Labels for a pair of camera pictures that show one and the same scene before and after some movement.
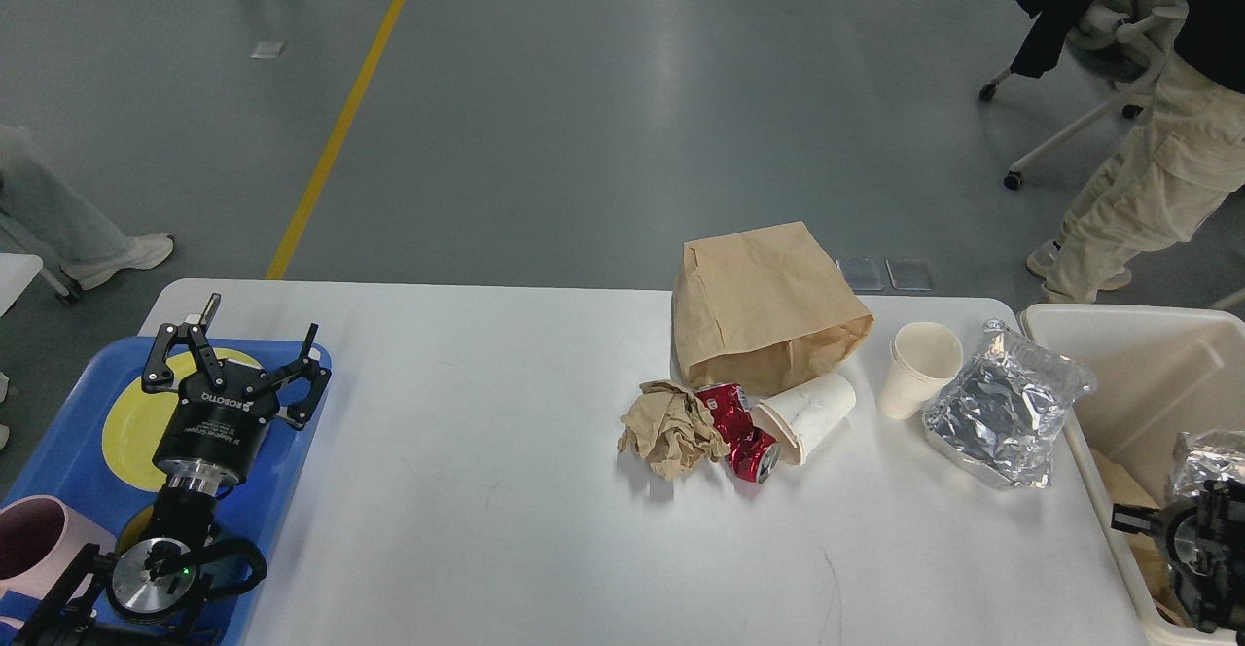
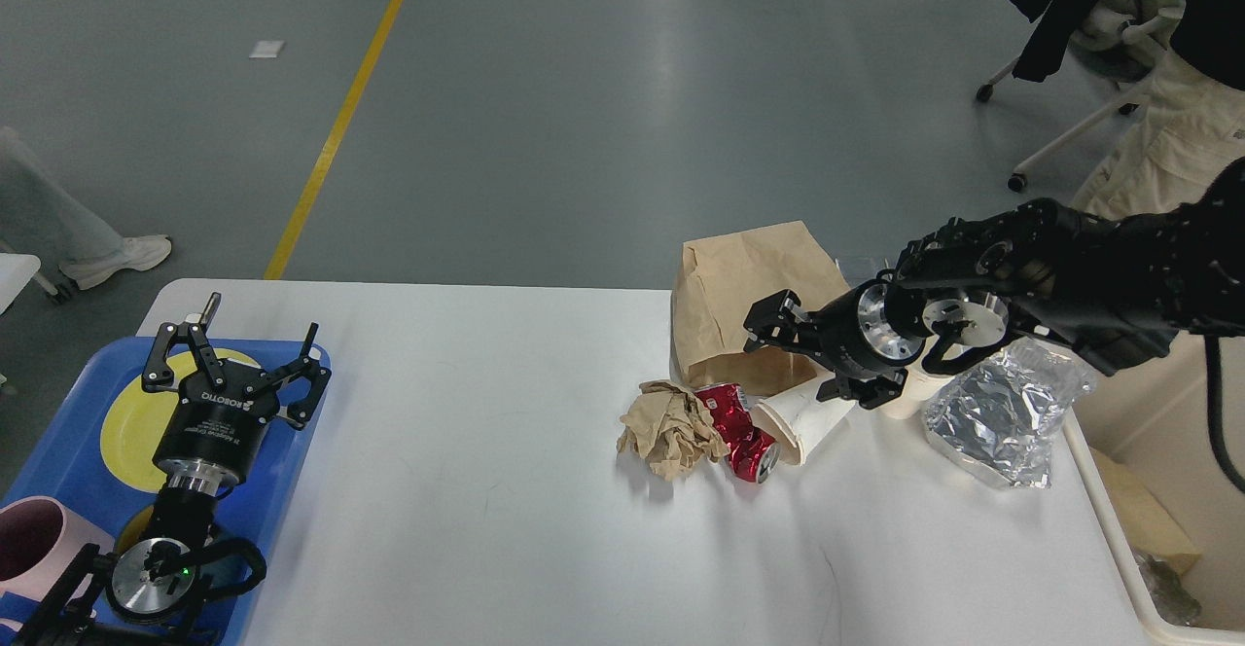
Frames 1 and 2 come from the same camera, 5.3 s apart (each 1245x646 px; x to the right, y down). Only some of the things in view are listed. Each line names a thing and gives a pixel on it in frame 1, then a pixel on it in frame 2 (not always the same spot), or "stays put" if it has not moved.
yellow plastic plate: [136, 418] stays put
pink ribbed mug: [41, 540] stays put
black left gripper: [213, 433] stays put
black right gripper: [1205, 550] to [852, 335]
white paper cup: [796, 417] stays put
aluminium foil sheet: [1209, 455] to [1175, 603]
